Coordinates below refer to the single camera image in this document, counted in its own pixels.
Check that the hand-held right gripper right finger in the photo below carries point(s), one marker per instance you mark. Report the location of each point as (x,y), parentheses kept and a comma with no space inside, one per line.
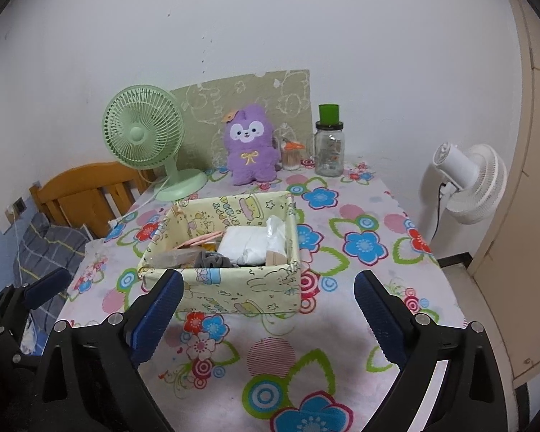
(380,319)

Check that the green desk fan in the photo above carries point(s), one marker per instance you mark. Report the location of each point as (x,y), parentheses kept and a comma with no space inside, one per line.
(137,135)

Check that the grey sock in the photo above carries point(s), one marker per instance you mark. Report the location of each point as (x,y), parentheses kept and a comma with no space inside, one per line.
(211,260)

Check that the purple plush toy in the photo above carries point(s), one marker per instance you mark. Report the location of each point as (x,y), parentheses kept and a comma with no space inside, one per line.
(252,162)

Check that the floral tablecloth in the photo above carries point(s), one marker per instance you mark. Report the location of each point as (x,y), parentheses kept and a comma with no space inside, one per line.
(369,207)

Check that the green patterned board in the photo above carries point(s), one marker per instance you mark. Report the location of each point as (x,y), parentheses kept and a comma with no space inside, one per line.
(261,94)

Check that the white cloth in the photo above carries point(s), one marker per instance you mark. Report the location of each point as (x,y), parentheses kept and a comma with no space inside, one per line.
(243,245)

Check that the white standing fan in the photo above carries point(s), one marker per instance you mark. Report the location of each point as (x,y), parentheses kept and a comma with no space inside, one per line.
(477,189)

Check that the cotton swab container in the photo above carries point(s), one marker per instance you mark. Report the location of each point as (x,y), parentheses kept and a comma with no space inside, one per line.
(291,159)

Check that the beige door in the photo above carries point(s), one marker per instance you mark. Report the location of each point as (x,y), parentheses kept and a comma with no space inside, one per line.
(535,189)

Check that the grey plaid pillow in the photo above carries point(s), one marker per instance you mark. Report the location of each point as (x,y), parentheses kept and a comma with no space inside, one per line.
(58,243)

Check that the beige sock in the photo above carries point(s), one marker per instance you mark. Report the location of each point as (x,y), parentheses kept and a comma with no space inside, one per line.
(275,258)

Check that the cartoon tissue pack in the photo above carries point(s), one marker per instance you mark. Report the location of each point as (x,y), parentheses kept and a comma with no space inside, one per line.
(209,247)

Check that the yellow cartoon storage box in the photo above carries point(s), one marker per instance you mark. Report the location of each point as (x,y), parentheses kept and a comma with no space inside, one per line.
(270,288)

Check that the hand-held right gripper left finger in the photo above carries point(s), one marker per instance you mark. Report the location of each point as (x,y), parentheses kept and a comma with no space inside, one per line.
(159,315)

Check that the glass jar with green lid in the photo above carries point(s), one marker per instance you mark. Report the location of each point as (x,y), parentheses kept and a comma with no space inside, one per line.
(328,155)

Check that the pink packet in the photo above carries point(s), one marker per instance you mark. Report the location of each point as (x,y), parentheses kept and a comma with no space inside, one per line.
(202,237)

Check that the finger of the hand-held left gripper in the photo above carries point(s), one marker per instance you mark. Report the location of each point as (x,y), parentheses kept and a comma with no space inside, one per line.
(47,284)

